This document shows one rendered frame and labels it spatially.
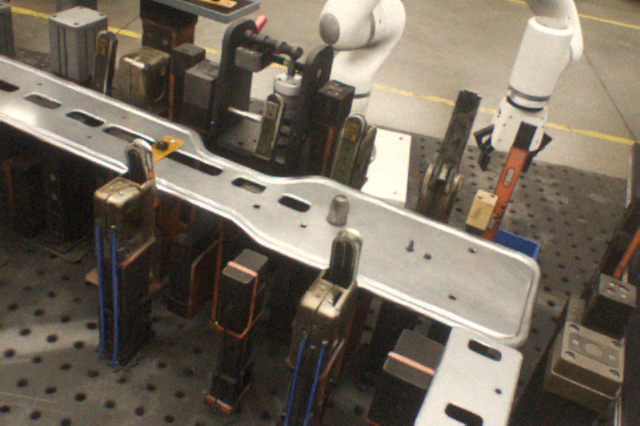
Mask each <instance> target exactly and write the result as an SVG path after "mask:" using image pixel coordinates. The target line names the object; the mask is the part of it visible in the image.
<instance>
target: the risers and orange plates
mask: <svg viewBox="0 0 640 426"><path fill-rule="evenodd" d="M0 221H1V222H2V223H4V224H6V225H10V227H11V230H12V231H15V232H17V233H19V234H22V235H24V236H26V237H27V238H29V239H31V240H32V239H33V238H35V237H36V236H38V235H39V234H41V233H42V232H44V231H45V230H47V217H46V206H45V194H44V184H43V172H42V161H41V153H38V152H37V142H36V139H34V138H32V137H30V136H27V135H26V134H24V133H21V132H19V131H17V130H14V129H12V128H9V127H7V126H5V125H2V124H1V123H0ZM217 221H218V219H217V218H214V217H212V216H210V215H207V214H205V213H202V214H201V215H200V216H198V217H197V219H196V220H195V221H194V222H192V223H191V224H190V225H189V226H188V227H187V228H185V229H184V230H183V231H182V232H181V233H180V234H179V235H177V236H176V237H175V238H174V239H173V245H172V256H171V257H170V272H169V292H168V296H167V304H166V310H167V311H169V312H171V313H173V314H175V315H177V316H179V317H181V318H183V319H185V320H186V319H187V318H188V319H190V320H191V319H192V318H193V317H194V316H195V315H196V314H197V313H198V312H199V311H200V310H201V309H202V308H203V307H204V305H205V303H206V302H207V301H208V300H209V299H210V298H211V297H213V293H214V282H215V272H216V262H217V252H218V243H219V232H218V231H217ZM303 267H304V265H301V264H299V263H297V262H294V261H292V260H290V259H287V258H285V257H283V256H281V258H280V263H279V264H278V267H277V273H276V279H275V285H274V291H273V297H272V304H271V308H270V314H269V319H268V321H267V325H266V331H265V335H268V336H270V337H272V338H274V339H276V340H278V341H279V340H280V338H281V337H282V335H283V334H284V333H285V331H286V330H287V328H288V327H289V326H290V324H291V323H292V322H293V320H294V315H295V310H296V302H297V297H298V292H299V287H300V282H301V277H302V272H303Z"/></svg>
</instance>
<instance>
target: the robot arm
mask: <svg viewBox="0 0 640 426"><path fill-rule="evenodd" d="M521 1H523V2H524V3H526V4H527V5H528V6H530V8H531V9H532V10H533V12H534V14H535V15H536V17H532V18H531V19H530V20H529V21H528V24H527V27H526V30H525V33H524V36H523V39H522V42H521V45H520V48H519V51H518V54H517V57H516V60H515V63H514V66H513V69H512V72H511V78H510V81H509V84H508V86H507V90H506V92H507V96H505V97H504V98H503V99H502V101H501V102H500V104H499V106H498V108H497V110H496V112H495V114H494V116H493V119H492V121H491V124H490V126H488V127H486V128H484V129H481V130H479V131H477V132H474V137H475V140H476V144H477V146H478V147H479V149H480V150H481V151H480V154H479V157H478V160H477V164H478V166H479V167H480V169H481V171H482V172H485V171H486V169H487V166H488V163H489V160H490V155H489V153H491V152H492V151H493V150H494V149H498V150H510V148H511V145H512V143H513V142H514V140H515V137H516V135H517V130H518V127H519V125H520V122H521V121H523V122H525V123H529V124H532V125H534V126H538V128H537V131H536V133H535V136H534V137H533V140H532V142H531V145H530V147H529V152H528V154H527V157H526V159H525V162H524V164H523V167H522V170H521V171H522V172H523V173H526V172H527V170H528V167H529V166H530V164H531V161H532V159H533V157H535V156H537V153H538V152H540V151H541V150H543V149H544V148H545V146H546V145H548V144H549V143H550V142H551V141H552V140H553V138H552V137H551V136H550V135H549V134H547V133H546V132H544V130H545V126H546V121H547V115H548V106H547V105H548V103H549V100H550V95H551V92H552V91H553V88H554V85H555V83H556V80H557V78H558V76H559V75H560V73H561V72H562V71H564V70H567V69H569V68H571V67H573V66H574V65H576V64H577V62H578V61H579V59H580V57H581V55H582V50H583V45H582V35H581V29H580V24H579V20H578V16H577V12H576V9H575V6H574V3H573V1H572V0H521ZM405 20H406V15H405V9H404V6H403V4H402V2H401V1H400V0H328V1H327V3H326V4H325V6H324V8H323V10H322V12H321V14H320V17H319V22H318V30H319V34H320V37H321V39H322V41H323V42H324V43H325V44H328V45H331V46H332V47H333V50H335V51H340V53H339V54H338V55H337V56H336V57H335V58H334V60H333V66H332V70H331V76H330V80H332V79H335V80H337V81H340V82H343V83H346V84H349V85H351V86H354V87H356V90H355V95H354V99H353V104H352V109H351V114H350V115H349V116H351V115H353V114H360V115H362V116H364V117H365V118H366V116H367V111H368V107H369V102H370V93H371V89H372V84H373V79H374V76H375V73H376V72H377V70H378V69H379V68H380V67H381V65H382V64H383V63H384V62H385V60H386V59H387V58H388V56H389V55H390V54H391V52H392V51H393V49H394V48H395V46H396V45H397V43H398V41H399V40H400V38H401V36H402V33H403V30H404V26H405ZM486 135H487V137H488V138H487V139H486V140H485V141H484V142H482V137H483V136H486ZM491 143H492V144H491ZM489 144H491V145H490V146H488V145H489ZM487 146H488V147H487Z"/></svg>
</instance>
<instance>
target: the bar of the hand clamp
mask: <svg viewBox="0 0 640 426"><path fill-rule="evenodd" d="M482 97H483V94H482V93H480V92H477V91H474V90H472V89H469V88H465V87H462V88H461V89H460V91H459V94H458V97H457V100H456V103H455V106H454V109H453V112H452V115H451V118H450V121H449V124H448V127H447V130H446V133H445V136H444V139H443V142H442V145H441V148H440V151H439V154H438V157H437V160H436V163H435V166H434V169H433V172H432V175H431V178H430V181H429V187H433V186H434V184H435V182H436V176H437V174H438V173H439V170H440V167H441V164H442V163H443V164H446V165H449V166H451V167H452V169H451V172H450V175H449V178H448V181H447V184H446V187H445V189H444V191H445V192H449V190H450V188H451V185H452V182H453V180H454V178H455V176H456V173H457V170H458V167H459V164H460V162H461V159H462V156H463V153H464V150H465V147H466V144H467V141H468V139H469V136H470V133H471V131H472V128H473V125H474V122H475V117H476V114H477V111H478V108H479V105H480V102H481V99H482Z"/></svg>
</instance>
